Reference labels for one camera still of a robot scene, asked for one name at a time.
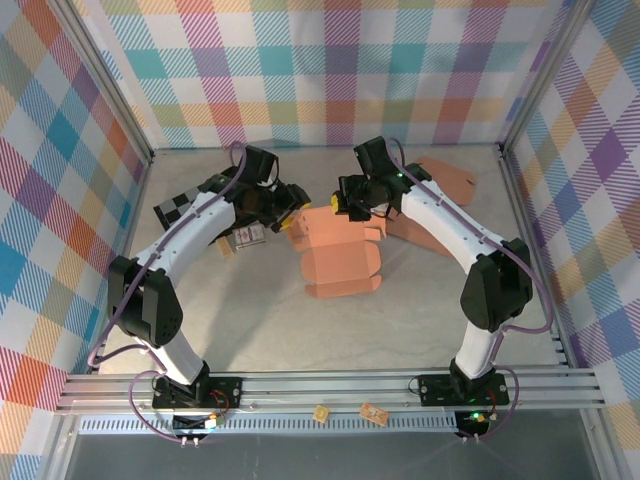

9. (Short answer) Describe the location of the pink paper box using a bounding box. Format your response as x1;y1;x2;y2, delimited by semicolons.
287;207;389;301

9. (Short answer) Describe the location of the orange cardboard sheet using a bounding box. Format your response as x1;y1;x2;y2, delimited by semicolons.
384;155;479;259

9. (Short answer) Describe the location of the small patterned card box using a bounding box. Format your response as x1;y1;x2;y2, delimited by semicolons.
232;224;266;250

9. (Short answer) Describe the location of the left black connector box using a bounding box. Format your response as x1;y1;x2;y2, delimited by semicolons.
172;413;225;436

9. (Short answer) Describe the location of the black connector box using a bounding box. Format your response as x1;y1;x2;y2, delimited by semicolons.
172;413;225;436
454;410;490;436

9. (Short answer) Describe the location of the right black connector box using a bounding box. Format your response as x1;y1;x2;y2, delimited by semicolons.
454;410;490;436

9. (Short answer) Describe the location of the black grey chessboard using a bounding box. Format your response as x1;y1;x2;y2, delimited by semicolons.
152;187;209;231

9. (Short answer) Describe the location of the small orange printed card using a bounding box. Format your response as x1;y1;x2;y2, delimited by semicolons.
359;402;389;427

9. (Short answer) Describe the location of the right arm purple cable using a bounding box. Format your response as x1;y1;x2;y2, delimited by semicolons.
387;137;556;446

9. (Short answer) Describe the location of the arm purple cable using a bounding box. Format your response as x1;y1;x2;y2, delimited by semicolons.
87;141;251;446
387;137;556;446

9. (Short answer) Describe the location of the aluminium side rail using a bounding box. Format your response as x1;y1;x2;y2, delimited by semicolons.
87;149;156;376
497;144;576;374

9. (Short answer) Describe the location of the aluminium cross rail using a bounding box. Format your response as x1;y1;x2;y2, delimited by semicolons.
54;367;607;416

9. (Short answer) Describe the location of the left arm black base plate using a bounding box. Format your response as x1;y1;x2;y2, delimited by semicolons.
151;374;244;411

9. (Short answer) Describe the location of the aluminium frame post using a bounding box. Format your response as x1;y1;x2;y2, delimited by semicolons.
49;0;155;166
497;0;599;156

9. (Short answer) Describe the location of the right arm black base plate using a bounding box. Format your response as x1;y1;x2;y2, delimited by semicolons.
417;372;511;407

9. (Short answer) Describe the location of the slotted grey cable tray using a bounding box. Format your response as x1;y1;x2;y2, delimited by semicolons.
77;413;464;435

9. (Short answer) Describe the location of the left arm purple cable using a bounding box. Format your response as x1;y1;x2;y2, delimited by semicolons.
87;141;251;446

